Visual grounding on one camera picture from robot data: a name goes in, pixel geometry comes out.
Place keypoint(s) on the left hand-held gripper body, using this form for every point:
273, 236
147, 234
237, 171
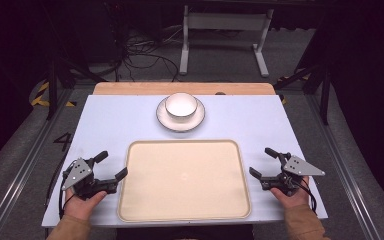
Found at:
80, 175

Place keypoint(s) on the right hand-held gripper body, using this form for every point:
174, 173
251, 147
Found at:
298, 167

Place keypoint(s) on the person's right hand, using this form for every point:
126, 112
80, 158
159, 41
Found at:
296, 200

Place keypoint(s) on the person's left hand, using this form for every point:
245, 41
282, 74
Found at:
80, 208

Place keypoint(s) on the beige tray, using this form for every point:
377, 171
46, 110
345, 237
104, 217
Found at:
185, 181

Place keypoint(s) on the white plate with dark rim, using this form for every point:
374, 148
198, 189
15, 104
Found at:
166, 121

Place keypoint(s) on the black tripod stand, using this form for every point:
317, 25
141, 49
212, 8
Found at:
325, 93
51, 86

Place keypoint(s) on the yellow and black floor tape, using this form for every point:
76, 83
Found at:
301, 77
40, 98

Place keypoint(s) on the white bowl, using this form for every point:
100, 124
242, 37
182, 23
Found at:
181, 105

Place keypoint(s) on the white metal stand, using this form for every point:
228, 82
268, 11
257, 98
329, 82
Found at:
226, 21

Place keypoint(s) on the metal floor rail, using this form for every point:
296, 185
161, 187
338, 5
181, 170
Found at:
20, 176
346, 173

